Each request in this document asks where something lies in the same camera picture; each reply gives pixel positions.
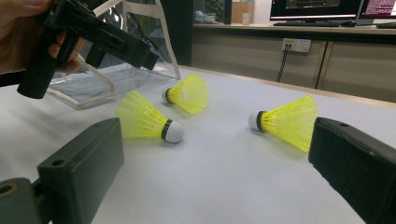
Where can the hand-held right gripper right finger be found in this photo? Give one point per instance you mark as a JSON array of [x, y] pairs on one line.
[[355, 168]]

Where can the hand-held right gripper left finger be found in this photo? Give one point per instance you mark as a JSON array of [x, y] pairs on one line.
[[84, 168]]

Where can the clear plastic bag beige trim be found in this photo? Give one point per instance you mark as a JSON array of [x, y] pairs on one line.
[[124, 81]]

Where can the yellow plastic shuttlecock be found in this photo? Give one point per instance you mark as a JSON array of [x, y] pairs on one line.
[[140, 118], [289, 124], [190, 93]]

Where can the black curtain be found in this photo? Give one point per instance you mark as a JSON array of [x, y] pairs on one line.
[[180, 31]]

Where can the pale blue crumpled cloth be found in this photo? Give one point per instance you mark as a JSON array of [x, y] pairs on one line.
[[204, 17]]

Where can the green plant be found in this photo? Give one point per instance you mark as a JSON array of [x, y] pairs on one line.
[[214, 7]]

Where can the beige wooden cabinet desk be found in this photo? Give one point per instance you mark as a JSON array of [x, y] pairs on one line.
[[236, 53]]

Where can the brown cardboard box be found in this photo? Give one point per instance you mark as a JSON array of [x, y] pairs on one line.
[[241, 7]]

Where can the white paper cup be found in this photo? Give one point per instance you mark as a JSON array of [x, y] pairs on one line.
[[246, 18]]

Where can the black computer mouse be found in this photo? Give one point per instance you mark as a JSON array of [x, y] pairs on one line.
[[348, 23]]

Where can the black computer monitor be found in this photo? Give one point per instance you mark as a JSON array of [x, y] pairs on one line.
[[314, 7], [379, 7]]

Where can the white wall socket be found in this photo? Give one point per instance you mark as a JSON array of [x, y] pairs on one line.
[[300, 45]]

